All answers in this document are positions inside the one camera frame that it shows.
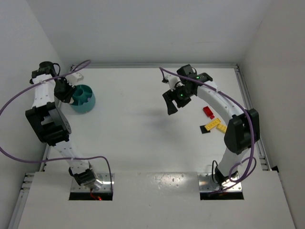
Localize large red lego brick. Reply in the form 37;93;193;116
203;106;213;117

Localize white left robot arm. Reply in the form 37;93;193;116
25;61;97;189

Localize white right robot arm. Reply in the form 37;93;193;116
160;64;260;185

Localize teal ribbed divided container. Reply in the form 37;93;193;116
70;84;95;114

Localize long yellow lego plate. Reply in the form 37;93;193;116
204;118;221;131

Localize black lego plate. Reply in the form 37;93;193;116
200;125;211;134

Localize yellow lego brick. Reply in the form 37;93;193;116
216;124;227;134

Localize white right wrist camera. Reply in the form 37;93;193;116
162;75;180;91

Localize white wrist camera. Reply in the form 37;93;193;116
67;73;84;84
162;75;180;91

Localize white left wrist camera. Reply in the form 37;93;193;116
67;73;84;84

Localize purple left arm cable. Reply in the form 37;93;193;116
0;59;112;189

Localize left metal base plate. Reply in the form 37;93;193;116
70;173;114;193

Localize metal base plate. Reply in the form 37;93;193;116
70;173;114;193
198;173;242;193

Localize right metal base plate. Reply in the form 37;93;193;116
198;173;242;193

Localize aluminium table frame rail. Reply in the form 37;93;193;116
235;65;271;171

